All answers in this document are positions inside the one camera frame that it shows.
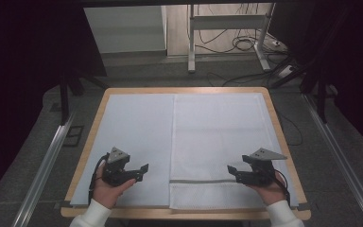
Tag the person's right hand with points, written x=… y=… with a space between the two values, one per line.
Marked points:
x=271 y=192

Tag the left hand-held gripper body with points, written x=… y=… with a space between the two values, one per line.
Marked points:
x=116 y=171

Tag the person's left hand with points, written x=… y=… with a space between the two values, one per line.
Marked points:
x=107 y=192

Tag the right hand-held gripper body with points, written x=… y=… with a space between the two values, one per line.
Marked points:
x=260 y=171

